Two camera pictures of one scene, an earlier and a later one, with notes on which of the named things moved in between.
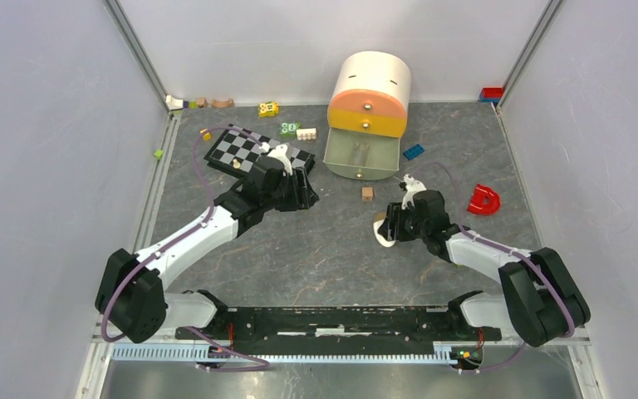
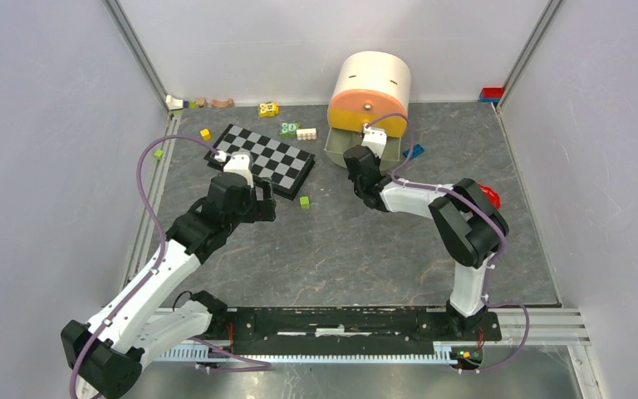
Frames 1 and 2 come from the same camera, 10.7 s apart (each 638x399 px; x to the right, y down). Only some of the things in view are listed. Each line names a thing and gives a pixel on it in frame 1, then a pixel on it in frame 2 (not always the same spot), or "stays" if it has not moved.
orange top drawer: x=369 y=101 stays
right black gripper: x=395 y=214 → x=375 y=158
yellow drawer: x=367 y=123 stays
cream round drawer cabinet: x=371 y=93 stays
